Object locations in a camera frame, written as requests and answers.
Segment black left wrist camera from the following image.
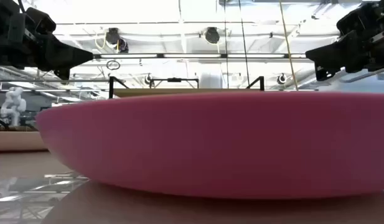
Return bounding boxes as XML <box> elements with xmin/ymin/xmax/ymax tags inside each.
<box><xmin>26</xmin><ymin>6</ymin><xmax>57</xmax><ymax>35</ymax></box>

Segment yellow hanging cord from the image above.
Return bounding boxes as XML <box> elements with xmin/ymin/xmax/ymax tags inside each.
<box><xmin>278</xmin><ymin>0</ymin><xmax>299</xmax><ymax>91</ymax></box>

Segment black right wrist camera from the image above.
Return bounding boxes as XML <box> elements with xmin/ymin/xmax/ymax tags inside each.
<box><xmin>335</xmin><ymin>1</ymin><xmax>384</xmax><ymax>37</ymax></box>

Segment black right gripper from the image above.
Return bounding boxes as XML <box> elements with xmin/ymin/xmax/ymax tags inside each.
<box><xmin>304</xmin><ymin>17</ymin><xmax>384</xmax><ymax>82</ymax></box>

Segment white humanoid robot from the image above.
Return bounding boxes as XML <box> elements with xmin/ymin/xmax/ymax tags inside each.
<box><xmin>0</xmin><ymin>86</ymin><xmax>27</xmax><ymax>127</ymax></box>

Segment large pink plate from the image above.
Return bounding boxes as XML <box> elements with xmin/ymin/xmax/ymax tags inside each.
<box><xmin>35</xmin><ymin>91</ymin><xmax>384</xmax><ymax>200</ymax></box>

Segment hanging black cable loop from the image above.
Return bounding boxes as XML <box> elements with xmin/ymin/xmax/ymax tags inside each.
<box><xmin>105</xmin><ymin>60</ymin><xmax>121</xmax><ymax>71</ymax></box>

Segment black ceiling reel, yellow cable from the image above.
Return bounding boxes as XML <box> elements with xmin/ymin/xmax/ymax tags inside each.
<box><xmin>95</xmin><ymin>27</ymin><xmax>130</xmax><ymax>54</ymax></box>

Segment wooden board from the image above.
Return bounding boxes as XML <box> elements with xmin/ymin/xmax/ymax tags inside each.
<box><xmin>108</xmin><ymin>75</ymin><xmax>265</xmax><ymax>99</ymax></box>

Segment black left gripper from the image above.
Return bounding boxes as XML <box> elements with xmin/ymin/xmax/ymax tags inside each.
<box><xmin>0</xmin><ymin>0</ymin><xmax>95</xmax><ymax>82</ymax></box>

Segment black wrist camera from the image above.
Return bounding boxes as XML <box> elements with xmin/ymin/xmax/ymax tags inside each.
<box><xmin>335</xmin><ymin>1</ymin><xmax>384</xmax><ymax>37</ymax></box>
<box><xmin>26</xmin><ymin>6</ymin><xmax>57</xmax><ymax>35</ymax></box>

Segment long ceiling light bar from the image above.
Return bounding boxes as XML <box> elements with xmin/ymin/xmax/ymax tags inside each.
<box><xmin>93</xmin><ymin>52</ymin><xmax>307</xmax><ymax>60</ymax></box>

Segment black metal frame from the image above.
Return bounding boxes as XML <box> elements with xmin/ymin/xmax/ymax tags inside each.
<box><xmin>149</xmin><ymin>77</ymin><xmax>200</xmax><ymax>90</ymax></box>

